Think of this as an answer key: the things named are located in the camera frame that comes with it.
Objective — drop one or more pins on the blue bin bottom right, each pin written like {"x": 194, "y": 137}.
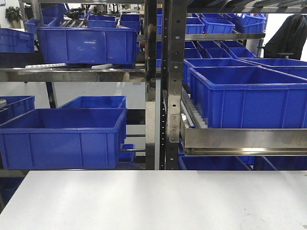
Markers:
{"x": 212, "y": 163}

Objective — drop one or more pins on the blue bin behind right bin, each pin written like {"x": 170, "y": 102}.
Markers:
{"x": 209, "y": 62}

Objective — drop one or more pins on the blue bin behind lower left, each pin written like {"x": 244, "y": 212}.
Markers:
{"x": 97, "y": 102}

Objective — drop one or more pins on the large blue bin lower left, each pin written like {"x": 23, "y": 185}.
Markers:
{"x": 86, "y": 138}

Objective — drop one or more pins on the large blue bin right shelf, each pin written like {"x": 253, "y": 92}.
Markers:
{"x": 249, "y": 97}

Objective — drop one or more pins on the blue bin upper left shelf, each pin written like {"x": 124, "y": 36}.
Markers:
{"x": 72, "y": 45}

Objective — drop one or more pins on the blue bin far left edge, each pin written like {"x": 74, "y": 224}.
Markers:
{"x": 15, "y": 106}

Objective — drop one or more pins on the black office chair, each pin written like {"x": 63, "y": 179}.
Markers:
{"x": 289, "y": 38}

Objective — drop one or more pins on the blue crate upper far left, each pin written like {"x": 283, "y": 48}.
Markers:
{"x": 16, "y": 41}

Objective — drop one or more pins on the potted green plant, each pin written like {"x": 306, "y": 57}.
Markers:
{"x": 13, "y": 15}

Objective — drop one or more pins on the steel shelf rail right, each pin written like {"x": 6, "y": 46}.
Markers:
{"x": 244, "y": 142}

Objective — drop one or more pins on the steel shelf rail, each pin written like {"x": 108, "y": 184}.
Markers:
{"x": 244, "y": 142}
{"x": 71, "y": 75}

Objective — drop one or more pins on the steel rack upright post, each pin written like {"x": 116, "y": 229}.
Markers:
{"x": 175, "y": 13}

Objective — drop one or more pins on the steel shelf rail left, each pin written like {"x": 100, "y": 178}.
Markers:
{"x": 71, "y": 75}

